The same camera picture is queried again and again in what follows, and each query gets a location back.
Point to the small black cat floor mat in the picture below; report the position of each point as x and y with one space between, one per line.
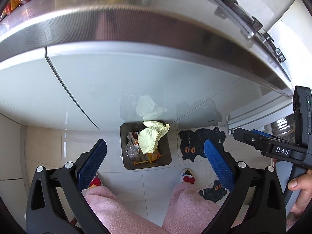
216 193

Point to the slipper with red bow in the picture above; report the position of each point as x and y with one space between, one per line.
187 177
96 182

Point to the left slipper with red bow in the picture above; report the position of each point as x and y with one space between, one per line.
96 182

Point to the large black cat floor mat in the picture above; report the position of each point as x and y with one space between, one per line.
192 142

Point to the pink fleece leg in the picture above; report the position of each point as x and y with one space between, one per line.
188 212
114 215

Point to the right slipper with red bow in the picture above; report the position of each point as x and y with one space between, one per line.
187 177

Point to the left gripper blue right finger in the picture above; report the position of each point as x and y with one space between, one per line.
220 166

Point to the yellow paper wrapper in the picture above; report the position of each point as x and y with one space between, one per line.
149 137

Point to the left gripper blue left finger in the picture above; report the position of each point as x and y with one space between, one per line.
88 164

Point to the pink fleece left leg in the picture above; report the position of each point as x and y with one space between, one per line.
114 215

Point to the crushed clear water bottle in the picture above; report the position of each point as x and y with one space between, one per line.
132 152

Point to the pink fleece right leg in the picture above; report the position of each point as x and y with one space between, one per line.
188 212

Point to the person's right hand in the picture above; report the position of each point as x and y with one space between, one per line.
303 183

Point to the orange sulfur soap wrapper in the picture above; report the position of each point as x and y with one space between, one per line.
147 158

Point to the grey metal trash bin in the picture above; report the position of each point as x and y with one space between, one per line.
129 133

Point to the white cabinet door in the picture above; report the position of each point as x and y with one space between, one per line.
115 83

